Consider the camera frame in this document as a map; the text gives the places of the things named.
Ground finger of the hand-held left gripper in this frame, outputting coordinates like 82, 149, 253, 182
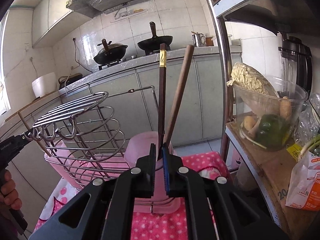
21, 129, 35, 143

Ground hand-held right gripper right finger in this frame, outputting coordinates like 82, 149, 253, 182
162, 142, 290, 240

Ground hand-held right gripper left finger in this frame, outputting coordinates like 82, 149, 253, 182
29, 143, 157, 240

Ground pink plastic utensil cup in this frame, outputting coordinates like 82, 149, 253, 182
123, 131, 184, 214

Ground metal wire utensil rack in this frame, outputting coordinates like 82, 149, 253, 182
24, 86, 180, 215

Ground dark chopstick with gold band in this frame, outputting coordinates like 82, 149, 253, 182
157, 43, 167, 160

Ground brown wooden chopstick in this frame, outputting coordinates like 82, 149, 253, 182
164, 44, 194, 143

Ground person's left hand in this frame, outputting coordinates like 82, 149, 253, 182
0, 169, 23, 212

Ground pink plastic drip tray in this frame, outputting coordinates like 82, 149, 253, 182
62, 175, 184, 215

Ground pink dotted blanket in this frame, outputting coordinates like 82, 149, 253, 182
34, 151, 230, 240

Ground white rice cooker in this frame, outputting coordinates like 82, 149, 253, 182
32, 72, 57, 98

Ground dark countertop appliance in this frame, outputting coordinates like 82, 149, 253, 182
58, 73, 83, 90

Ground grey lower kitchen cabinets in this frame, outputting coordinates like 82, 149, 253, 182
0, 52, 243, 230

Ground small potato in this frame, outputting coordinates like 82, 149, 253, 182
243, 116, 257, 131
280, 96, 292, 120

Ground cardboard shelf liner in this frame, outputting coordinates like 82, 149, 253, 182
226, 122, 320, 240

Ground gas stove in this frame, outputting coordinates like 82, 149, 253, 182
97, 47, 173, 71

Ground grey kitchen countertop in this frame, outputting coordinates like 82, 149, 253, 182
0, 45, 242, 135

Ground green bell pepper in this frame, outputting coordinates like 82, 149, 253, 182
255, 114, 290, 150

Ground black wok with lid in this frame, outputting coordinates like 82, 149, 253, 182
93, 39, 128, 65

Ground upper kitchen cabinet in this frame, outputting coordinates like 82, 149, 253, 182
31, 0, 100, 48

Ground napa cabbage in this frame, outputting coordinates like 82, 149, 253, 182
226, 62, 279, 98

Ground steel kettle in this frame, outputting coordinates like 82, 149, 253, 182
191, 32, 207, 47

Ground orange and white packet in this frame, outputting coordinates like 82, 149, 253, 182
285, 152, 320, 210

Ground white lidded container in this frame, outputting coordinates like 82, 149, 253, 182
211, 34, 233, 47

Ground green onions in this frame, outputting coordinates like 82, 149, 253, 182
296, 135, 320, 160

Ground clear glass bowl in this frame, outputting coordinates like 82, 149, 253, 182
232, 75, 308, 152

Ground clear plastic bag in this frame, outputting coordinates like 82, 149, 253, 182
297, 94, 320, 150

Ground black blender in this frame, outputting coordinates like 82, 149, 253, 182
278, 32, 313, 94

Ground metal shelf rack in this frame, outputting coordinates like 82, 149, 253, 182
189, 0, 320, 240

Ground black power cable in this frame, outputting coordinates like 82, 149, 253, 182
72, 37, 94, 73

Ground clear wall rack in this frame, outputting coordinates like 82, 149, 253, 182
114, 7, 148, 20

